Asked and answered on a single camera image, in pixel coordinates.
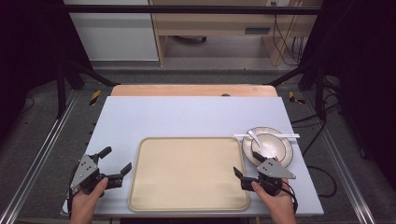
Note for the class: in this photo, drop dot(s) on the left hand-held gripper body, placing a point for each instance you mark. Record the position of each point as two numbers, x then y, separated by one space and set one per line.
83 171

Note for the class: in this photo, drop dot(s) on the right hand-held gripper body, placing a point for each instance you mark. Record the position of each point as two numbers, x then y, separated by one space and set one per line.
273 171

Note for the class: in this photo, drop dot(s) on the person's left hand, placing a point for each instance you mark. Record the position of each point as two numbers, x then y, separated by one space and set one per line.
87 200

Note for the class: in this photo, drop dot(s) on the person's right hand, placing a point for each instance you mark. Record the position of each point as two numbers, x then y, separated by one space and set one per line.
275 203

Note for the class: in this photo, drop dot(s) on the white ceramic spoon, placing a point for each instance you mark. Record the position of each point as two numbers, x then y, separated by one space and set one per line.
255 140

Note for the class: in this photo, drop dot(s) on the white rimmed plate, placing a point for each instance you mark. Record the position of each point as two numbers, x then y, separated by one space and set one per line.
288 155

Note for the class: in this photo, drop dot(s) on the white chopstick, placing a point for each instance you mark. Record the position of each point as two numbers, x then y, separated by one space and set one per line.
274 135

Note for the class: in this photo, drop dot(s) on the beige plastic tray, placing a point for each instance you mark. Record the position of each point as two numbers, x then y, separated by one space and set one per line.
188 174

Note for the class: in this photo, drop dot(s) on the yellow black tape marker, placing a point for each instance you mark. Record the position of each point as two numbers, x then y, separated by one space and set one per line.
95 97

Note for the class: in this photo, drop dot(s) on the black metal stand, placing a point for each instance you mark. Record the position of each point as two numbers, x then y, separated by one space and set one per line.
61 90
319 90

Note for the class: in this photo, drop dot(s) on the light wooden table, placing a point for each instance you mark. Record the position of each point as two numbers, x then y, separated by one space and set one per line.
193 90

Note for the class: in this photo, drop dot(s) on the white cabinet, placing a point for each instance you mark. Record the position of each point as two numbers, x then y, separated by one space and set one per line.
115 32

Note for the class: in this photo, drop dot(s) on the light wooden desk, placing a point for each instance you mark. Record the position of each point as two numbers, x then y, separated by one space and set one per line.
218 26

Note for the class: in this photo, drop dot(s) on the silver floor rail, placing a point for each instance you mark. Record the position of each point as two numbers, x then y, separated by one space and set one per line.
34 155
345 168

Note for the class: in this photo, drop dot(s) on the black horizontal frame bar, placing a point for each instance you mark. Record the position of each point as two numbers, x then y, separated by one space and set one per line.
186 9

